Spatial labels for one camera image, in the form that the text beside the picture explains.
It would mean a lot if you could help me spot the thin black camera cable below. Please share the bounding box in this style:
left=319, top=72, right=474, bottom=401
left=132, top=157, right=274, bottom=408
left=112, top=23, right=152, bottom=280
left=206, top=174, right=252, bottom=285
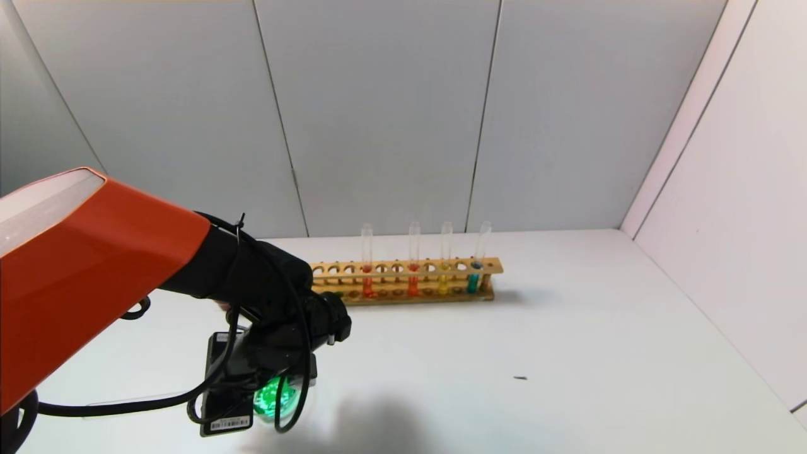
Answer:
left=233, top=213, right=315, bottom=434

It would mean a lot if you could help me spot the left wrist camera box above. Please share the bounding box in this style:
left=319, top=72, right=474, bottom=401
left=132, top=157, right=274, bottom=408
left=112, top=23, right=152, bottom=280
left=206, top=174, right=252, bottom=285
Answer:
left=200, top=332, right=254, bottom=438

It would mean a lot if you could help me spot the wooden test tube rack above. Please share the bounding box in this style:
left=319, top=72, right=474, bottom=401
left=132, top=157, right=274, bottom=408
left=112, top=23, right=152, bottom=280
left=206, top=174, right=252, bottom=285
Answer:
left=310, top=257, right=504, bottom=307

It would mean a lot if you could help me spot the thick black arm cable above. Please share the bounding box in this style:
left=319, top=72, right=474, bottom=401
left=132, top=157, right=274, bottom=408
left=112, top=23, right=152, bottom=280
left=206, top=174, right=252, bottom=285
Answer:
left=24, top=306, right=245, bottom=419

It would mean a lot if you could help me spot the test tube with blue pigment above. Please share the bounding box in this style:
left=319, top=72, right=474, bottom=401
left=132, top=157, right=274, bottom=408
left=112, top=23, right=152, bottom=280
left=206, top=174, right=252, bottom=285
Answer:
left=467, top=221, right=492, bottom=294

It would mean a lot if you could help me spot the test tube with red pigment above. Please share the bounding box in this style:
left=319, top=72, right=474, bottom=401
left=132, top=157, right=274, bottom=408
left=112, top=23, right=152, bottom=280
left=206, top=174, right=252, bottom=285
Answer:
left=361, top=223, right=374, bottom=298
left=408, top=221, right=421, bottom=297

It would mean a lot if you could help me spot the clear glass petri dish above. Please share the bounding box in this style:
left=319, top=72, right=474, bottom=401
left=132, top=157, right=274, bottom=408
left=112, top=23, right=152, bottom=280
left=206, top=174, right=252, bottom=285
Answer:
left=251, top=373, right=318, bottom=431

